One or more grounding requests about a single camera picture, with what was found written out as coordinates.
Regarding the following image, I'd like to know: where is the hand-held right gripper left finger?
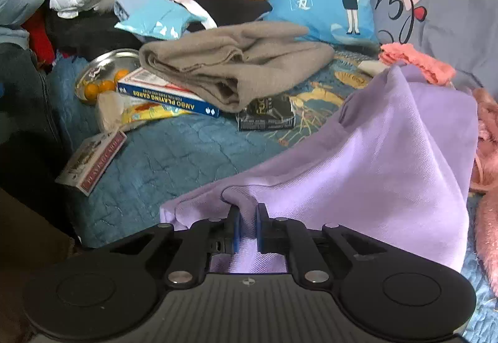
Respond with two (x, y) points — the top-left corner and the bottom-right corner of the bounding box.
(107, 206), (241, 289)

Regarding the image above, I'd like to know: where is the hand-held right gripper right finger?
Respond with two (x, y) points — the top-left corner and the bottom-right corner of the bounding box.
(256, 203), (390, 289)

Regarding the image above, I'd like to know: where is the lilac sweatshirt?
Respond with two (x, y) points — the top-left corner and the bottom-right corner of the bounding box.
(159, 65), (478, 274)

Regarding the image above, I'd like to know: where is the blue patterned bedspread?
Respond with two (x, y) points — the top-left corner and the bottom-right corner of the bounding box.
(47, 44), (498, 336)

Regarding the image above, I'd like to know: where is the black card box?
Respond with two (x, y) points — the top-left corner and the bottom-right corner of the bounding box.
(237, 97), (295, 132)

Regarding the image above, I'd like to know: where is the yellow snack wrapper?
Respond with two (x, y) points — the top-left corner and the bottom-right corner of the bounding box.
(122, 102), (192, 125)

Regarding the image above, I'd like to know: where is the blue playing card box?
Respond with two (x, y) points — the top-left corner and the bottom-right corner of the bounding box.
(117, 68), (220, 118)

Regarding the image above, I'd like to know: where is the red playing card box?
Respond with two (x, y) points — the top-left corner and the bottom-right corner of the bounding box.
(55, 130), (128, 196)

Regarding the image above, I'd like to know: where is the taupe folded garment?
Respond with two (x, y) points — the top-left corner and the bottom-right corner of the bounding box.
(139, 21), (335, 114)

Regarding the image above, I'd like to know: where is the metal plate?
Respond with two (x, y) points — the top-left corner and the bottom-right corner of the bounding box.
(75, 49), (141, 104)

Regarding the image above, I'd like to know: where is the black garment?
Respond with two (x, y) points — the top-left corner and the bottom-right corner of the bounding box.
(45, 0), (273, 61)

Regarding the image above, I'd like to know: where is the pink fluffy robe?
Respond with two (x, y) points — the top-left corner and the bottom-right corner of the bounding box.
(469, 88), (498, 297)

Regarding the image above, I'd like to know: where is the light blue plastic package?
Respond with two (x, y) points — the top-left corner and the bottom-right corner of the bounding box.
(114, 0), (208, 41)

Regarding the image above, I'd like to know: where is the coral folded cloth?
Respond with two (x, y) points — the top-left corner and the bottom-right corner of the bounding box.
(379, 43), (457, 86)

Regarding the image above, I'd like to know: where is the dark grey garment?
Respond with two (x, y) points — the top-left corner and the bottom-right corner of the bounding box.
(0, 42), (78, 211)

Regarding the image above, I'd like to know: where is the red cloth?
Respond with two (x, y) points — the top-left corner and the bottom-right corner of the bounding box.
(21, 11), (56, 64)

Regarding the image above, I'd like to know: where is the grey printed pillow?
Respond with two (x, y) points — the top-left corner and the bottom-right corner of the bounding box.
(366, 0), (498, 95)

